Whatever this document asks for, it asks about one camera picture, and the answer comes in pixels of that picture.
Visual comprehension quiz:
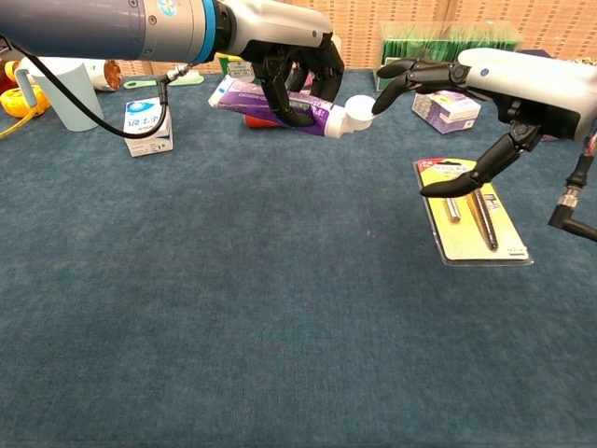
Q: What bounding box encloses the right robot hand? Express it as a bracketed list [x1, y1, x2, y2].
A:
[371, 48, 597, 200]

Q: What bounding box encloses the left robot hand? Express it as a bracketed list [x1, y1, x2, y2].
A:
[216, 0, 346, 128]

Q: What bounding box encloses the purple toothpaste tube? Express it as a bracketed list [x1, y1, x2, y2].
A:
[207, 77, 378, 140]

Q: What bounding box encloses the brown sauce bottle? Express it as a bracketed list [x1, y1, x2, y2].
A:
[0, 59, 20, 94]

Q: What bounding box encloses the green container yellow lid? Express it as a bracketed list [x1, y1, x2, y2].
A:
[215, 53, 256, 88]

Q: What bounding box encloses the purple and white small box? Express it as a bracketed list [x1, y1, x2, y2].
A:
[410, 90, 482, 135]

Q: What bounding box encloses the orange soda can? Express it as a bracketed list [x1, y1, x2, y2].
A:
[244, 115, 281, 130]

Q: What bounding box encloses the clear box of green tea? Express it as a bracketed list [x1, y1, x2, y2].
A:
[375, 21, 524, 93]

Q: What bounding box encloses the green scrubbing brush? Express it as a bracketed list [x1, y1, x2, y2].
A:
[122, 69, 205, 90]

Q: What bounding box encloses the white blue milk carton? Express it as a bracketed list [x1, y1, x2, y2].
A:
[123, 96, 174, 159]

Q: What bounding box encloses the razor in yellow blister pack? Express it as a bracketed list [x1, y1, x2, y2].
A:
[413, 158, 535, 267]

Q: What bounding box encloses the white snack tube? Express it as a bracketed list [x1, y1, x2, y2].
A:
[88, 59, 123, 92]

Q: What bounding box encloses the light blue plastic cup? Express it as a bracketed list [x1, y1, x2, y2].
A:
[14, 56, 105, 133]

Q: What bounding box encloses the yellow tape measure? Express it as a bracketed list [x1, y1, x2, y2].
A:
[0, 86, 51, 140]

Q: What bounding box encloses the blue table mat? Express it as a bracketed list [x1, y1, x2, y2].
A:
[0, 68, 597, 447]

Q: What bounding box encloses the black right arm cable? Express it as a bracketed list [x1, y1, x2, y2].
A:
[548, 153, 597, 244]

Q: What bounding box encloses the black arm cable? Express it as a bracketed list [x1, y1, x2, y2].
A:
[548, 153, 597, 244]
[0, 39, 197, 140]

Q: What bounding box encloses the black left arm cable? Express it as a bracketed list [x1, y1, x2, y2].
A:
[0, 39, 197, 140]

